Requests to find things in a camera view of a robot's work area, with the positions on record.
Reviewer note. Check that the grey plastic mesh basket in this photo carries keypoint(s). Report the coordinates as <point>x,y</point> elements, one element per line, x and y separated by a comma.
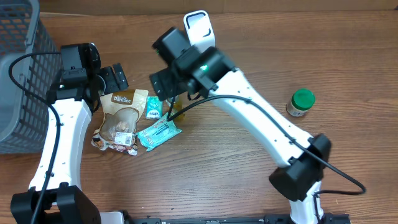
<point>29,58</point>

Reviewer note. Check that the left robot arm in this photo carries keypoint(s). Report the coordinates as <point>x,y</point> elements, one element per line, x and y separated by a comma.
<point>55,194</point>

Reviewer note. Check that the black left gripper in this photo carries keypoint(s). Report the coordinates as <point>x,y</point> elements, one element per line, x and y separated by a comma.
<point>115,78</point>

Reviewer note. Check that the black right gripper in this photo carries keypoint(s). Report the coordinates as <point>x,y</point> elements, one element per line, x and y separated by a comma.
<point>169,85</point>

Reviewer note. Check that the white packet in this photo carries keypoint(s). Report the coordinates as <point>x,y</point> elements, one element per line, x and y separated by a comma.
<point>122,110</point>

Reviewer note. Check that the teal white box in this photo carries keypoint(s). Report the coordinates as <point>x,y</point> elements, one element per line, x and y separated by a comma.
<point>160,132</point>

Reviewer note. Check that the yellow oil bottle silver cap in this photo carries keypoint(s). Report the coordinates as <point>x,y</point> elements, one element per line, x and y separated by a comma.
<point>178,105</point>

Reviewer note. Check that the teal tissue packet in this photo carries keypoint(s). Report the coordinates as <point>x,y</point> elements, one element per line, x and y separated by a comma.
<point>154,108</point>

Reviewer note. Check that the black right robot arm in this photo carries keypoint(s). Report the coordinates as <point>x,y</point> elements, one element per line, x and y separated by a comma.
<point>300,157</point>

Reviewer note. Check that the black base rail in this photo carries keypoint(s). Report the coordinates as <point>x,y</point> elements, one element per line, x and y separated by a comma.
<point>217,221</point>

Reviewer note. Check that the white barcode scanner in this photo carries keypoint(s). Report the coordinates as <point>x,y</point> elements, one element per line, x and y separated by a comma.
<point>199,30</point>

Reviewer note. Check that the green lid jar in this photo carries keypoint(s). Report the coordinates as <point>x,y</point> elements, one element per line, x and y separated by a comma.
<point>300,102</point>

